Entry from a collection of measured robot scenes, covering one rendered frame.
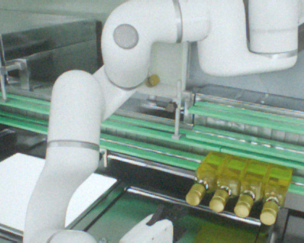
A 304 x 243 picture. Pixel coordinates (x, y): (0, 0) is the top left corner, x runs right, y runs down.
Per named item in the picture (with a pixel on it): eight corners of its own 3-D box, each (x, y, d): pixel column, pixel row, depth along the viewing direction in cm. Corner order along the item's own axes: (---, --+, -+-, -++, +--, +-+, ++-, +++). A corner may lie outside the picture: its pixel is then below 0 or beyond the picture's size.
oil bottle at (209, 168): (215, 156, 110) (190, 192, 92) (217, 139, 108) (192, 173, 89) (233, 160, 108) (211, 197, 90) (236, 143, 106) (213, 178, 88)
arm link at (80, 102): (147, 143, 57) (145, 157, 71) (153, 20, 61) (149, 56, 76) (40, 139, 55) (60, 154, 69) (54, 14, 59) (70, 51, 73)
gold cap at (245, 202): (237, 205, 85) (232, 215, 81) (239, 192, 84) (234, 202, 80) (252, 209, 84) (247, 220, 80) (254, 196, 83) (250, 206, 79)
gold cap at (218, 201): (213, 200, 87) (208, 210, 83) (215, 187, 86) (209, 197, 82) (228, 204, 86) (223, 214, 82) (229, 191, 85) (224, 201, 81)
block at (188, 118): (189, 114, 115) (181, 122, 109) (191, 85, 111) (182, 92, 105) (200, 116, 114) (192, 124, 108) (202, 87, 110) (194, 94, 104)
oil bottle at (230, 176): (234, 160, 108) (212, 197, 90) (236, 143, 106) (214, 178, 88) (252, 165, 107) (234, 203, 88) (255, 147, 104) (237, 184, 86)
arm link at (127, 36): (169, 18, 74) (98, 26, 71) (176, -23, 61) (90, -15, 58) (182, 80, 72) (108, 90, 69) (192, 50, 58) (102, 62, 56)
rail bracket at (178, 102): (181, 128, 110) (163, 144, 99) (184, 73, 103) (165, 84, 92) (190, 129, 109) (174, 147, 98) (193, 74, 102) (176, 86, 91)
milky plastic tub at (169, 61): (145, 84, 124) (132, 92, 116) (146, 17, 115) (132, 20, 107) (193, 92, 119) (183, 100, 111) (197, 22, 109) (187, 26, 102)
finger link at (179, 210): (170, 227, 70) (190, 212, 76) (171, 214, 69) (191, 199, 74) (157, 220, 72) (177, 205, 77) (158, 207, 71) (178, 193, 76)
